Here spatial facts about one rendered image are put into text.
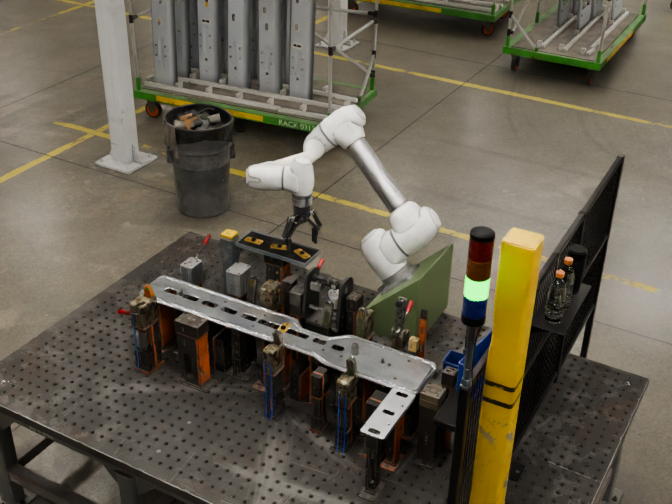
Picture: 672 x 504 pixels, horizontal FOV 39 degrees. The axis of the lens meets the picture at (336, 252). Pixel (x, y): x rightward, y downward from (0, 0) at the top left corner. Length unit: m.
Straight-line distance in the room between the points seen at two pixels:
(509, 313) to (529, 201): 4.57
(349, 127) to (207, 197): 2.57
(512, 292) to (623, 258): 4.04
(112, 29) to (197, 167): 1.31
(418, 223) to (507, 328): 1.62
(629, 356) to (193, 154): 3.16
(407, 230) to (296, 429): 1.08
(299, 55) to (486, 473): 5.44
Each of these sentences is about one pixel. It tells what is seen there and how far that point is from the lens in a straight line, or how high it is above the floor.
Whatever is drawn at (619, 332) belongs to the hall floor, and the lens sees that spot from 6.00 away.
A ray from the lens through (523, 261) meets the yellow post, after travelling 2.70.
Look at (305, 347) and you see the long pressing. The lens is 3.90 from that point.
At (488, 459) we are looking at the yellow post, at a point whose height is 1.20.
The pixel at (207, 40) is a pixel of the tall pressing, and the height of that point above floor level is 0.67.
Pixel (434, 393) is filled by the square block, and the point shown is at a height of 1.06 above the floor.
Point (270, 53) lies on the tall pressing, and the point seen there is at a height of 0.66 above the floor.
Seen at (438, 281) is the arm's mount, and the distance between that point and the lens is 4.49.
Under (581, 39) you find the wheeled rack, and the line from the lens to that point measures 10.23.
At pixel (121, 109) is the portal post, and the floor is 0.49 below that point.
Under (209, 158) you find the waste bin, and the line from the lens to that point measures 6.70.
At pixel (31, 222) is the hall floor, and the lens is 7.12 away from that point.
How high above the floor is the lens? 3.33
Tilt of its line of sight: 31 degrees down
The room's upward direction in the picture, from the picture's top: 1 degrees clockwise
